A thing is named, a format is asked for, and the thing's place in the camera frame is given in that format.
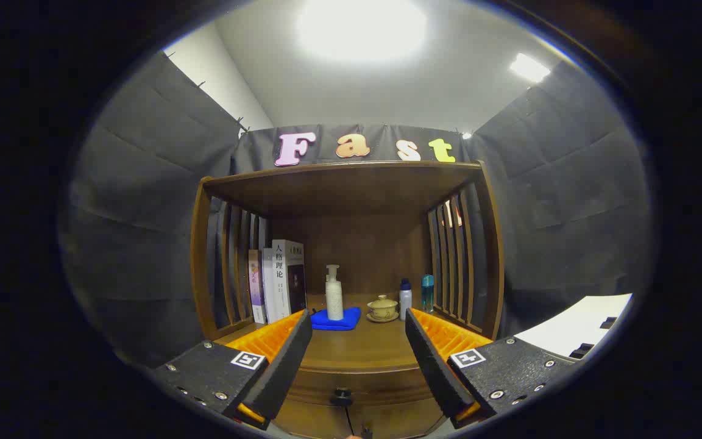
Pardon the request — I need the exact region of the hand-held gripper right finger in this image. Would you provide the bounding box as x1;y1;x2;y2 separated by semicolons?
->
405;308;577;429

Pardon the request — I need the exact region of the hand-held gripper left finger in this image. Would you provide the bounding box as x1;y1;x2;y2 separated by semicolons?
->
155;309;314;430

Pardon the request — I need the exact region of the brown wooden drawer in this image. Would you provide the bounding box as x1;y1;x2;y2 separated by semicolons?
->
275;365;449;439

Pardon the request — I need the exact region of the brown wooden countertop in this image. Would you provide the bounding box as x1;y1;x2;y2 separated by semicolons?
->
214;293;498;374

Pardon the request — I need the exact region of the grey filing cabinet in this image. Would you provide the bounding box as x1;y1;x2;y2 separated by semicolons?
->
512;293;634;360

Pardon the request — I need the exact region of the brown wooden cabinet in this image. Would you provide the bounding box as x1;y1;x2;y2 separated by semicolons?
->
190;160;505;439

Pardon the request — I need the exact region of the yellow lidded tea cup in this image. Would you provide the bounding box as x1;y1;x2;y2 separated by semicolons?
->
367;294;399;319

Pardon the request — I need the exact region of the blue folded cloth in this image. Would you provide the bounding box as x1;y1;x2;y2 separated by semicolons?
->
310;307;362;332

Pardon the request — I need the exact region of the thin white book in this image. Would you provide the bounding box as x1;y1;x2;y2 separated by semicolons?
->
263;247;278;324

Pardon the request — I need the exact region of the white pump bottle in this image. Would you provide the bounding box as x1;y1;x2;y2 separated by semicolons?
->
325;264;344;321

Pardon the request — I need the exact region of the purple spine book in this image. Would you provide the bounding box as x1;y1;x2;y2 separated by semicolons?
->
248;249;266;324

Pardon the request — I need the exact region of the white book with portrait cover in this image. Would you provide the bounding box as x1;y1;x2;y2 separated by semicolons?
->
272;239;308;322

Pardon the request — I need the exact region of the rectangular ceiling light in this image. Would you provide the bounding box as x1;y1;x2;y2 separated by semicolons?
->
508;52;551;84

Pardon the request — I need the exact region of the round ceiling light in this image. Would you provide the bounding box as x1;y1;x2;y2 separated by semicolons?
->
295;0;428;63

